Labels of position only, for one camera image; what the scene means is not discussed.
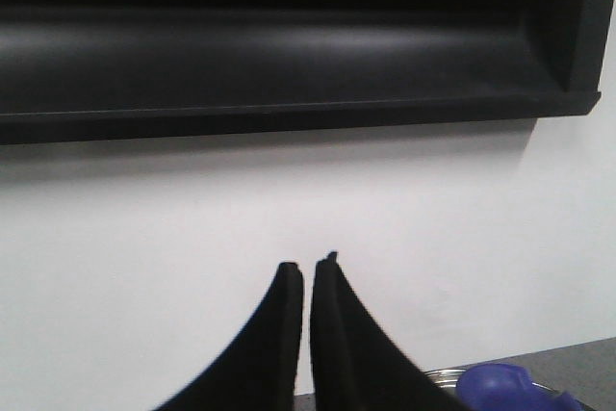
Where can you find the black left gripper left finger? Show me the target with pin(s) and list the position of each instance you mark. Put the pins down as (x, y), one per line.
(257, 370)

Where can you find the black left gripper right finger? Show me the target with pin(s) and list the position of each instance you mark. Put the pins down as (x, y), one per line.
(355, 365)

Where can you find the blue pot lid knob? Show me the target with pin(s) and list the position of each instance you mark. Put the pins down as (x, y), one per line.
(510, 389)

